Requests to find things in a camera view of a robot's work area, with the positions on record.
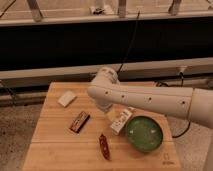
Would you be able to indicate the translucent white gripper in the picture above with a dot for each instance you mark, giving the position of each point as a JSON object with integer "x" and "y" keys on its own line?
{"x": 113, "y": 114}

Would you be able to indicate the brown rectangular eraser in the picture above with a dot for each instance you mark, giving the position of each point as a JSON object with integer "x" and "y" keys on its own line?
{"x": 79, "y": 122}

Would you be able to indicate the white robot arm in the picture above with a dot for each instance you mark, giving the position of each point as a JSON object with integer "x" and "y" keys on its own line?
{"x": 193, "y": 104}

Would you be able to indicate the small white bottle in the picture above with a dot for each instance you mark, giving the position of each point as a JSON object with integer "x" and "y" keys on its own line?
{"x": 119, "y": 123}

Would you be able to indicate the dark red chili pepper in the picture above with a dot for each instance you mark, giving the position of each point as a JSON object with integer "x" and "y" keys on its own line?
{"x": 104, "y": 147}

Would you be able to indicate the green round bowl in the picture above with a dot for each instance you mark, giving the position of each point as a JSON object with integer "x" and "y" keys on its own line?
{"x": 144, "y": 133}

